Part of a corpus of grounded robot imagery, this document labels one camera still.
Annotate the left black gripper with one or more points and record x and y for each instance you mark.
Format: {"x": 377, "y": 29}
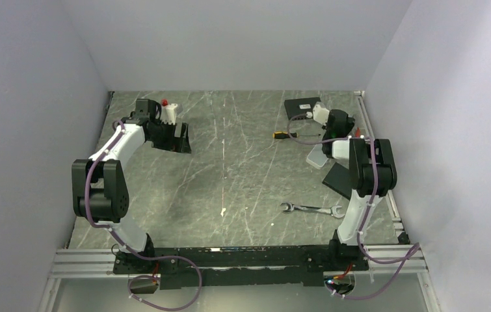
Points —
{"x": 180, "y": 144}

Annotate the black flat plate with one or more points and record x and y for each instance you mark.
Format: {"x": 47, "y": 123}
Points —
{"x": 338, "y": 180}

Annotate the black box device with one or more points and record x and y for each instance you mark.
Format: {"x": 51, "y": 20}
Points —
{"x": 301, "y": 106}

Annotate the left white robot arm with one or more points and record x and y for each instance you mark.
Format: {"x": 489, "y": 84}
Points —
{"x": 99, "y": 189}

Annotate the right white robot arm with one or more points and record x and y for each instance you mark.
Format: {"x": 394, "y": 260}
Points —
{"x": 372, "y": 174}

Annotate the silver combination wrench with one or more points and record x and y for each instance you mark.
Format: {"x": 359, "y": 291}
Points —
{"x": 334, "y": 211}

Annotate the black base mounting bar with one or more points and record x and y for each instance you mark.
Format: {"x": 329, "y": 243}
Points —
{"x": 307, "y": 265}

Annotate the aluminium frame rail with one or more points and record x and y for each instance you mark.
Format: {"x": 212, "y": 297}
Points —
{"x": 99, "y": 263}

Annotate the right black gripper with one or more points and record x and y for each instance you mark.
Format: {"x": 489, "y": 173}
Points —
{"x": 348, "y": 125}

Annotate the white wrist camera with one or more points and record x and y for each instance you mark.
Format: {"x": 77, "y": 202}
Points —
{"x": 319, "y": 114}
{"x": 170, "y": 112}

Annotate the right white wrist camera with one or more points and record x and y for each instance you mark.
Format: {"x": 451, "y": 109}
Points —
{"x": 319, "y": 114}

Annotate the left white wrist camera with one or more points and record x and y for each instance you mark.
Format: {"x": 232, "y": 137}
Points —
{"x": 170, "y": 112}

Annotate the yellow black screwdriver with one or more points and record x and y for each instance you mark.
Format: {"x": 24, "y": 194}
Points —
{"x": 281, "y": 135}

